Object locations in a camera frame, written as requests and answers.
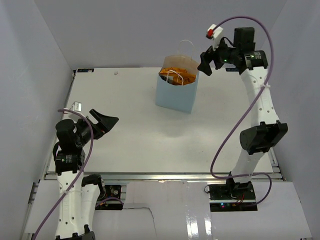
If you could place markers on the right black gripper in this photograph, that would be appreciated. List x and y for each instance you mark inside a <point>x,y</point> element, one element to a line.
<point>210,55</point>

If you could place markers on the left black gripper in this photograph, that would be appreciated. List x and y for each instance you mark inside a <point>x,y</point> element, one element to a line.
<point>105,122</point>

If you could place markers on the orange Kettle chips bag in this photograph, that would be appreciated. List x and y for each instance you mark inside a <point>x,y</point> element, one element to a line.
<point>177,76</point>

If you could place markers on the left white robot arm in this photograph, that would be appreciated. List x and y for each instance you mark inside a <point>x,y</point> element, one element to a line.
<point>78,194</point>

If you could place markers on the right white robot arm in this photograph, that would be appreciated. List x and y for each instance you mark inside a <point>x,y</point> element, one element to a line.
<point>266,128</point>

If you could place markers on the light blue paper bag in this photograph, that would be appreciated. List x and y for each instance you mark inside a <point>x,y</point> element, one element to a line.
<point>177,97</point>

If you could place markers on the right blue corner label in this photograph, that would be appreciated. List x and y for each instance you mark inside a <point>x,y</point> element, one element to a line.
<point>231,69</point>

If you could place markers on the blue corner label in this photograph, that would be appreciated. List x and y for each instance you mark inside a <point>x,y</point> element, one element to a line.
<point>85,70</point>
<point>231,69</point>

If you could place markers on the left blue corner label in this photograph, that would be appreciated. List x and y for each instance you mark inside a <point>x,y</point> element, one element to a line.
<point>85,70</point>

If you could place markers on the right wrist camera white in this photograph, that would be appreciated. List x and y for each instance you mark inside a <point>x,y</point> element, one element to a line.
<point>215,34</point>

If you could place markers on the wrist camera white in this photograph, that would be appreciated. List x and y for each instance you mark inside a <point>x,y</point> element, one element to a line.
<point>215,34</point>
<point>76,113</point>

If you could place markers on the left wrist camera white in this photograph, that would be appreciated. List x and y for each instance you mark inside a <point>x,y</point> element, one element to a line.
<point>76,113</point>

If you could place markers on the aluminium front rail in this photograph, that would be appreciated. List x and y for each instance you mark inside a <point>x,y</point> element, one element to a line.
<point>187,177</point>

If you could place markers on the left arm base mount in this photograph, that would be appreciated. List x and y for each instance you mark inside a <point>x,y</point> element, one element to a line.
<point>111,191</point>

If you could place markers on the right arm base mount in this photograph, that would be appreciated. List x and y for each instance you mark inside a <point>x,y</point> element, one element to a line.
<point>222,200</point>

